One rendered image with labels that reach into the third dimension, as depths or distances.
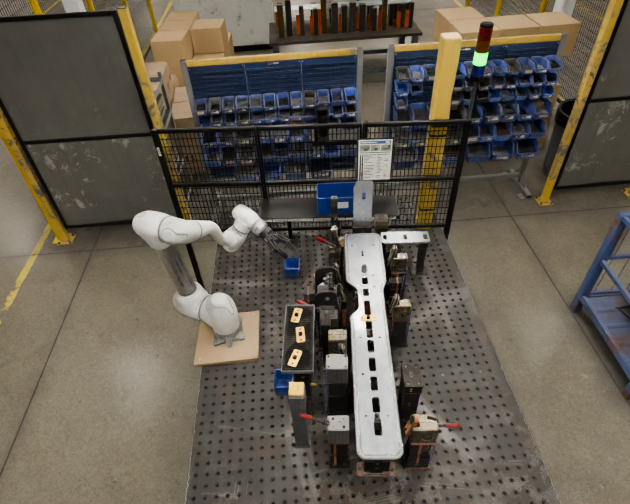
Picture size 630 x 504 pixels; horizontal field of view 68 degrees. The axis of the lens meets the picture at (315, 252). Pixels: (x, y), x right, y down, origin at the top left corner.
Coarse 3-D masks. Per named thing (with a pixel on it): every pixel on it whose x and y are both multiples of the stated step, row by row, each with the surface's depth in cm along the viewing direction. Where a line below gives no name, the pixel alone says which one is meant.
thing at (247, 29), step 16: (176, 0) 742; (192, 0) 744; (208, 0) 746; (224, 0) 748; (240, 0) 749; (256, 0) 751; (208, 16) 762; (224, 16) 764; (240, 16) 765; (256, 16) 767; (272, 16) 770; (240, 32) 782; (256, 32) 784; (240, 48) 803; (256, 48) 805; (272, 48) 807
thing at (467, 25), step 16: (448, 16) 473; (464, 16) 471; (480, 16) 469; (512, 16) 465; (528, 16) 463; (544, 16) 460; (560, 16) 458; (448, 32) 466; (464, 32) 436; (496, 32) 439; (512, 32) 441; (528, 32) 443; (544, 32) 445; (576, 32) 448
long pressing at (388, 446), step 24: (360, 240) 279; (360, 264) 264; (384, 264) 264; (360, 288) 250; (360, 312) 238; (384, 312) 238; (360, 336) 227; (384, 336) 227; (360, 360) 217; (384, 360) 217; (360, 384) 208; (384, 384) 207; (360, 408) 199; (384, 408) 199; (360, 432) 192; (384, 432) 191; (360, 456) 184; (384, 456) 184
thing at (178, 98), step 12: (156, 72) 477; (168, 72) 498; (156, 84) 454; (168, 84) 489; (168, 96) 480; (180, 96) 503; (180, 108) 481; (180, 120) 465; (192, 120) 467; (192, 156) 494; (192, 168) 504; (204, 168) 510; (180, 180) 511; (192, 180) 514
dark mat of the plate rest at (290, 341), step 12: (288, 312) 220; (312, 312) 219; (288, 324) 214; (300, 324) 214; (312, 324) 214; (288, 336) 209; (312, 336) 209; (288, 348) 205; (300, 348) 204; (312, 348) 204; (288, 360) 200; (300, 360) 200
